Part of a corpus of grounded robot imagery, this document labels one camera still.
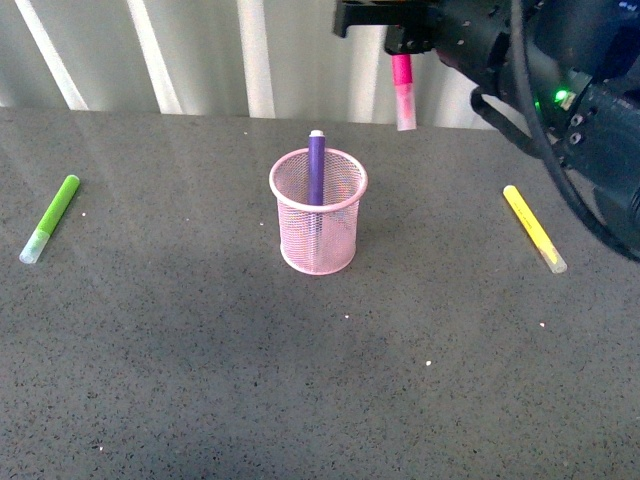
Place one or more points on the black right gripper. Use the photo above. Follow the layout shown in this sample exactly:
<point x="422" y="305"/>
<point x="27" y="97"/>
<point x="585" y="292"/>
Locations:
<point x="468" y="36"/>

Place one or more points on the pink highlighter pen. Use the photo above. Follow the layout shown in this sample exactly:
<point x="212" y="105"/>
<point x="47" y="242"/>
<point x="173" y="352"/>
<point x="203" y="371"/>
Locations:
<point x="405" y="95"/>

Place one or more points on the purple highlighter pen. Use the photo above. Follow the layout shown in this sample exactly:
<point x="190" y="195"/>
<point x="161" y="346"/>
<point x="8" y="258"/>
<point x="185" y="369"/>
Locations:
<point x="316" y="166"/>

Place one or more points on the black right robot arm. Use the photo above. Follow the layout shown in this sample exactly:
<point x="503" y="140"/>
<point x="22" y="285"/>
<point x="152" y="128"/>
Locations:
<point x="559" y="79"/>

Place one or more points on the pink mesh cup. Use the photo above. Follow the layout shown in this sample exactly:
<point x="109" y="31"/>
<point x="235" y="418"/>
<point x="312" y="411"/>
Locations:
<point x="318" y="240"/>

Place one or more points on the yellow highlighter pen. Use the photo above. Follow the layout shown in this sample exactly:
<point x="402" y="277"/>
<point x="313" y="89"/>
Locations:
<point x="534" y="230"/>

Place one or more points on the white pleated curtain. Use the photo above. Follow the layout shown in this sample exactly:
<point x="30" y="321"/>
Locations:
<point x="261" y="59"/>

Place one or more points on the green highlighter pen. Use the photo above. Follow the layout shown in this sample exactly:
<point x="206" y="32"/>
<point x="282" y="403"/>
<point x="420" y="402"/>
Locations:
<point x="49" y="221"/>

